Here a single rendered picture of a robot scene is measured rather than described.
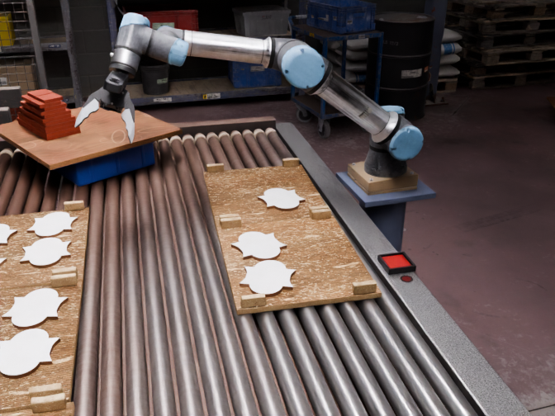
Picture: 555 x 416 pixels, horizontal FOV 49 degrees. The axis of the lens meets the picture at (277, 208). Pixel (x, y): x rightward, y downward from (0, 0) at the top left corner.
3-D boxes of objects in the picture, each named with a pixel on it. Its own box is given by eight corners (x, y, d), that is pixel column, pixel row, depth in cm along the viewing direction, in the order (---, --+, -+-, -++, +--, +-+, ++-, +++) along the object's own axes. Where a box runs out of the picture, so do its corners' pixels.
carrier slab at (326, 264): (333, 219, 181) (333, 215, 180) (381, 297, 145) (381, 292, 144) (216, 231, 175) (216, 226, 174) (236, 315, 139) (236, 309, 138)
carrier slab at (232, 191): (301, 167, 217) (301, 163, 216) (332, 219, 181) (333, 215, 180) (203, 175, 211) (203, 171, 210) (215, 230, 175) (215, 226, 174)
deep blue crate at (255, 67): (273, 76, 646) (273, 41, 630) (282, 86, 611) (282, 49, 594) (227, 78, 636) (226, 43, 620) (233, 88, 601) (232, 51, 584)
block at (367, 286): (374, 288, 146) (375, 278, 144) (377, 292, 144) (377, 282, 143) (351, 291, 145) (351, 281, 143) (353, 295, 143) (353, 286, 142)
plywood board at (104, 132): (113, 104, 252) (112, 100, 251) (182, 134, 220) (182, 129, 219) (-9, 131, 222) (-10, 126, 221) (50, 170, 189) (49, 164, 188)
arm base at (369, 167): (399, 159, 223) (400, 134, 219) (412, 175, 210) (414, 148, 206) (358, 163, 222) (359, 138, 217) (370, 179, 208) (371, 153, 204)
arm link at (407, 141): (416, 126, 204) (291, 30, 183) (434, 141, 191) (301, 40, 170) (394, 154, 207) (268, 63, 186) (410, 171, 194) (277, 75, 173)
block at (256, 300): (265, 301, 141) (265, 291, 140) (267, 305, 139) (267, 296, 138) (239, 304, 140) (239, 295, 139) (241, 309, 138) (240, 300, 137)
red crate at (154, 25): (192, 32, 604) (190, 2, 592) (200, 40, 566) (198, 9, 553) (125, 35, 587) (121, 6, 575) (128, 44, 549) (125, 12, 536)
